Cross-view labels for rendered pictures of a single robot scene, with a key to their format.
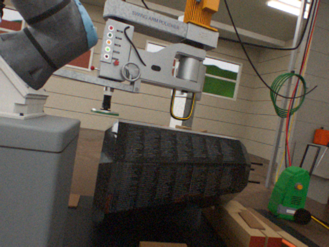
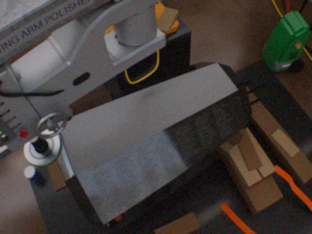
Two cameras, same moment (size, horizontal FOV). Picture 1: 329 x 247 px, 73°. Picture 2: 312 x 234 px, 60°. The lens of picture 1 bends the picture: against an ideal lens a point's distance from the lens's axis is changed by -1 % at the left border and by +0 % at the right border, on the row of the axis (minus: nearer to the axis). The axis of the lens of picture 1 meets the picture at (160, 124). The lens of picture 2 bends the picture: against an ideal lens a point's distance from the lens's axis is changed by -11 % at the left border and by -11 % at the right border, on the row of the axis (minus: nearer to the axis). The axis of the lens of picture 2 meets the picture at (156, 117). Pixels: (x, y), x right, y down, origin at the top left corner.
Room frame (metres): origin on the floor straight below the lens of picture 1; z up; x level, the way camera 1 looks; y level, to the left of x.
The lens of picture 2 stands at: (1.01, -0.04, 2.21)
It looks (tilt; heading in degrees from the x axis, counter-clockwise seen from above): 60 degrees down; 351
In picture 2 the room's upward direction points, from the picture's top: 6 degrees counter-clockwise
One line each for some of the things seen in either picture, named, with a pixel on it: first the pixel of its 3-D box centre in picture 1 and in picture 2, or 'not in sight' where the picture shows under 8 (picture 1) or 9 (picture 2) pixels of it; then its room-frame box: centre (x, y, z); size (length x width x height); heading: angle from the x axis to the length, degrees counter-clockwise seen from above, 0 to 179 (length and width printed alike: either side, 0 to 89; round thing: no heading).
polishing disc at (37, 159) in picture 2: (105, 110); (42, 146); (1.77, 0.45, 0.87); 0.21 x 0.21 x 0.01
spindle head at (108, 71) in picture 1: (124, 57); (18, 90); (1.80, 0.38, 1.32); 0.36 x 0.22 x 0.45; 112
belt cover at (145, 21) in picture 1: (161, 30); (52, 0); (1.90, 0.13, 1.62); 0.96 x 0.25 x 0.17; 112
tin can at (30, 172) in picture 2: not in sight; (32, 174); (1.99, 0.85, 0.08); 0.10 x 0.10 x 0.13
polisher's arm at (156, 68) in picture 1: (160, 68); (84, 54); (1.90, 0.08, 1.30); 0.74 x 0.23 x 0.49; 112
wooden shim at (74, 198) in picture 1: (73, 200); (55, 175); (1.97, 0.66, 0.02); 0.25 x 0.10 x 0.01; 13
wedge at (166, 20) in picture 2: (198, 130); (166, 19); (2.54, -0.44, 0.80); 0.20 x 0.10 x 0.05; 140
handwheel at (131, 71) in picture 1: (130, 72); (48, 120); (1.70, 0.29, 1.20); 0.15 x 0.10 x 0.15; 112
